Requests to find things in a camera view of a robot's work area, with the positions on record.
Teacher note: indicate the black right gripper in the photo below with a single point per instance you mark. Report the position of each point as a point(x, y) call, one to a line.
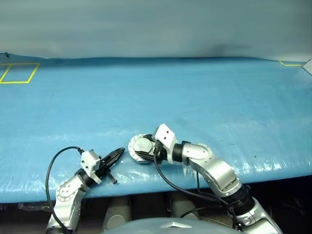
point(160, 152)

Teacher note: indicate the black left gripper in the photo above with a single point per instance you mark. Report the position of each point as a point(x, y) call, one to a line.
point(103, 169)

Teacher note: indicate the silver motor cover disc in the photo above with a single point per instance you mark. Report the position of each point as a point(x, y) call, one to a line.
point(142, 145)

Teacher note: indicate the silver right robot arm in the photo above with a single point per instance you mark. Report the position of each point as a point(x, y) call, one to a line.
point(219, 170)

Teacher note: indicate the blue foam table mat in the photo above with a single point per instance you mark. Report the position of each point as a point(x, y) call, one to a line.
point(170, 102)

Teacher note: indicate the grey rounded cylinder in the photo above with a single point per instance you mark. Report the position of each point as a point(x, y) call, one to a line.
point(182, 207)
point(116, 212)

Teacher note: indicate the grey robot torso with emblem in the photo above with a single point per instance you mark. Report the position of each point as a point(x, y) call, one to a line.
point(170, 225)

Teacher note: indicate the clear crumpled plastic film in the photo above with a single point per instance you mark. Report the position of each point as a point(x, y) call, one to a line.
point(36, 207)

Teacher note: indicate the small black clip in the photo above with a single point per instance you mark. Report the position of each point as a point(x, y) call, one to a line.
point(6, 54)

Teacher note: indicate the white object at mat edge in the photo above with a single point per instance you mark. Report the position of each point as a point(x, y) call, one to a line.
point(308, 66)

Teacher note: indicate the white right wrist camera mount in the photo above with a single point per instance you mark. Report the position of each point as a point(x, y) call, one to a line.
point(167, 136)

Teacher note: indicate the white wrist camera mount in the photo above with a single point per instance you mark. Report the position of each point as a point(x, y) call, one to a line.
point(90, 163)
point(167, 136)

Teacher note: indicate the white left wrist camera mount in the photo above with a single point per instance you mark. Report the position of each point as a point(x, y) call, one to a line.
point(90, 163)

